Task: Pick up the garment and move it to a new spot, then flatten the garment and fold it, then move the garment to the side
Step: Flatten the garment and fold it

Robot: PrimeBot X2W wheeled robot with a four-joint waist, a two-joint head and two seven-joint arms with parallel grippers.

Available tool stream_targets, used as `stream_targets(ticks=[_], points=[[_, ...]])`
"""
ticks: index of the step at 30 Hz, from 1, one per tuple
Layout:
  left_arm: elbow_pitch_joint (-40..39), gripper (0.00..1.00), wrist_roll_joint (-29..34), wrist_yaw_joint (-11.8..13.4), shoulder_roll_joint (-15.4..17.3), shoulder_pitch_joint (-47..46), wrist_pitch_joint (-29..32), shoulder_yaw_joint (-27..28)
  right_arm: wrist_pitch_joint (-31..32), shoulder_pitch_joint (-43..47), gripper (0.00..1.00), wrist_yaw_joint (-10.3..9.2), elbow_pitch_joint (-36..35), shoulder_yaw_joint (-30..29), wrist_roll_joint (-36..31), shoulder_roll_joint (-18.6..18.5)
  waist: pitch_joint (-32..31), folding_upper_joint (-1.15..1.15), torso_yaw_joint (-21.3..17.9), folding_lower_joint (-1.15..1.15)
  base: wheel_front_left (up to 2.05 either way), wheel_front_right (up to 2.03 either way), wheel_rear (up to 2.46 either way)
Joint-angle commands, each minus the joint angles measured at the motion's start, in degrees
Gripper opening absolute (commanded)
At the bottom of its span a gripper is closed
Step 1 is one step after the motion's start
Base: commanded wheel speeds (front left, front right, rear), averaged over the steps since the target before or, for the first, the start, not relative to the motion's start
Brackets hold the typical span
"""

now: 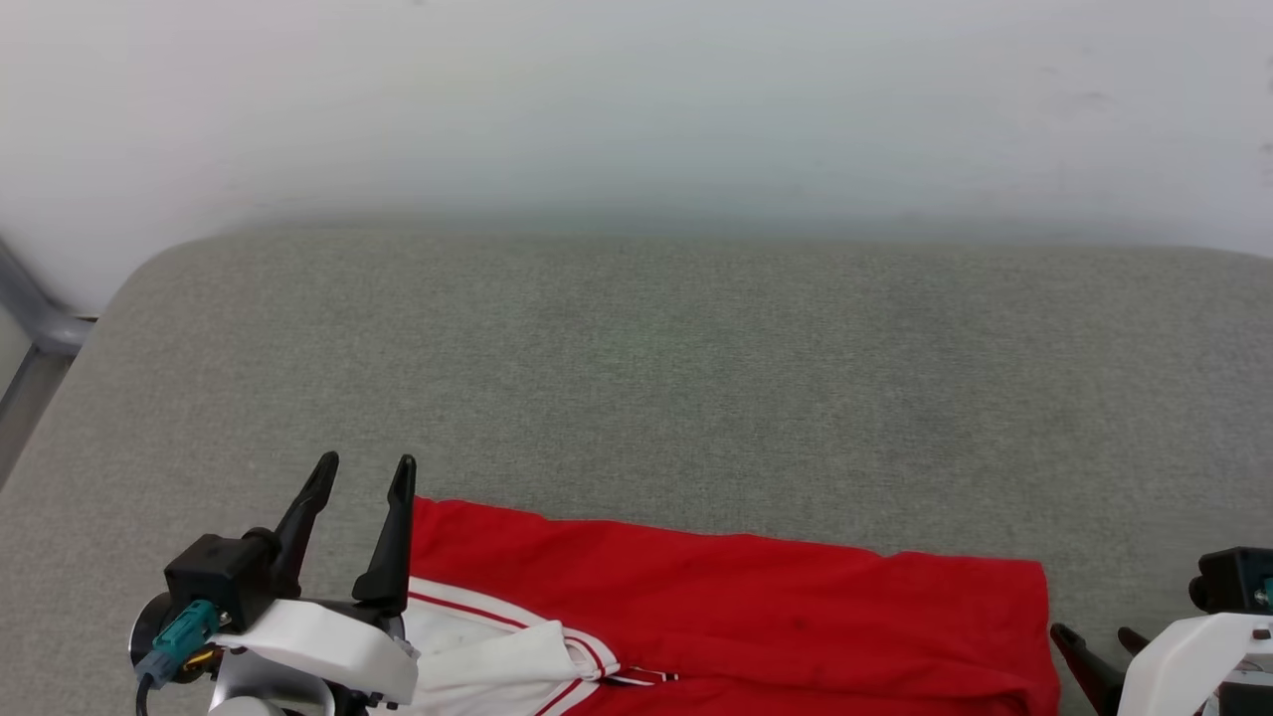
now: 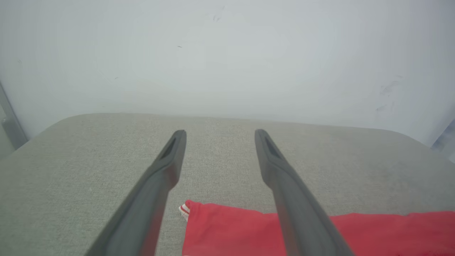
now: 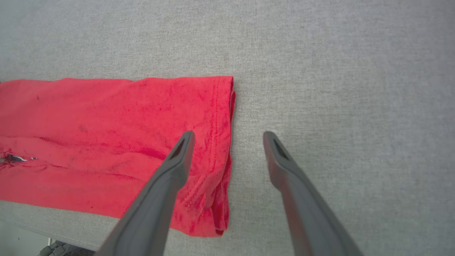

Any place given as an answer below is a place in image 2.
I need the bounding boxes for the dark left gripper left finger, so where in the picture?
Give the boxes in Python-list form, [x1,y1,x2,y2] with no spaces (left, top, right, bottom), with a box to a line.
[85,129,187,256]

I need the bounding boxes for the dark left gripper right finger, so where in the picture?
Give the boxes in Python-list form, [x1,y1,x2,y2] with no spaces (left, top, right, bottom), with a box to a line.
[254,129,357,256]

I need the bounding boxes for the red white jersey garment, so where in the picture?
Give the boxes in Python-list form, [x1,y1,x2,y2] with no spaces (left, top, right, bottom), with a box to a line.
[178,199,455,256]

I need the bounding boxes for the grey fabric sofa cushion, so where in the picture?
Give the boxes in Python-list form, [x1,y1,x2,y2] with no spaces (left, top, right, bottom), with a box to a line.
[0,113,455,256]

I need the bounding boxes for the grey metal post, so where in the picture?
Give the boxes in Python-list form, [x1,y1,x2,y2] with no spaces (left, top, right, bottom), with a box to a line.
[0,81,29,151]

